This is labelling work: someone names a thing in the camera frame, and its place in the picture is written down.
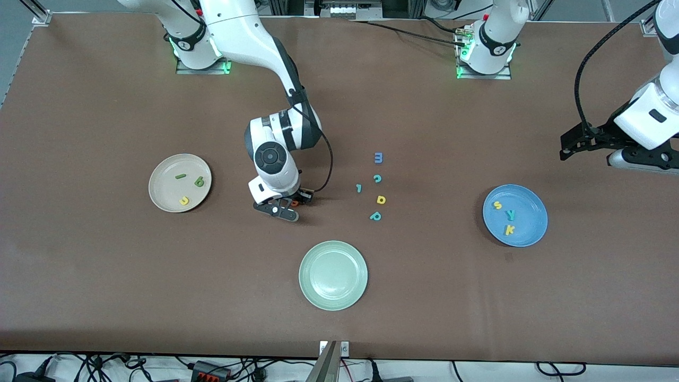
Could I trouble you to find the pale green plate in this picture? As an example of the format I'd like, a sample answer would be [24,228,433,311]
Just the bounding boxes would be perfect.
[299,240,369,311]

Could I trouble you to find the blue plate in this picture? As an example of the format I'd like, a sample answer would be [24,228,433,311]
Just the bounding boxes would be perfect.
[482,184,549,248]

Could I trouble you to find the beige brown plate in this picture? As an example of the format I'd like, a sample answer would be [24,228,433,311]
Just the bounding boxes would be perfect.
[149,153,213,213]

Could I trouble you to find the black red power strip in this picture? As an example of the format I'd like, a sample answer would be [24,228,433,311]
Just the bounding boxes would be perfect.
[191,361,231,381]

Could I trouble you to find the grey electronics box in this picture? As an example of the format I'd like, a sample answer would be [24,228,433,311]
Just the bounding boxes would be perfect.
[303,0,384,21]

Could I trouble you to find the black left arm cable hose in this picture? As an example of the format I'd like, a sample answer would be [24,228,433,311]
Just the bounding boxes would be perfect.
[574,0,664,128]

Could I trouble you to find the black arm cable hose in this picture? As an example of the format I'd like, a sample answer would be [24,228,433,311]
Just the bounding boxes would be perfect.
[574,0,664,128]
[284,80,335,193]

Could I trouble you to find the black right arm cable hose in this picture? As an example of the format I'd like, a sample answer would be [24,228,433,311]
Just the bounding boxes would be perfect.
[284,80,335,193]

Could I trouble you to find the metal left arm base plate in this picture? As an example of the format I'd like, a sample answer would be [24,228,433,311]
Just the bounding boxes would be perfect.
[456,24,513,81]

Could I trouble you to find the metal camera stand bracket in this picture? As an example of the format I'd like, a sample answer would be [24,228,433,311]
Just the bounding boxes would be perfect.
[305,341,338,382]

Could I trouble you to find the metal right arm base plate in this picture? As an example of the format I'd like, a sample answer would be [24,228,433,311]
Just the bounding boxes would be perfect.
[176,24,234,75]

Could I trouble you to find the long black table cable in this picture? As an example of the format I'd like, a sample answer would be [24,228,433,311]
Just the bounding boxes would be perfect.
[350,19,470,47]

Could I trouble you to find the black looped floor cable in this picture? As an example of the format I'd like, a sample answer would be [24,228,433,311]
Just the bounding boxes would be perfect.
[536,362,587,377]

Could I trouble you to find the black tangled floor cables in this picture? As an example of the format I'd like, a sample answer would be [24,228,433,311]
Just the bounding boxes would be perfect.
[53,353,191,382]

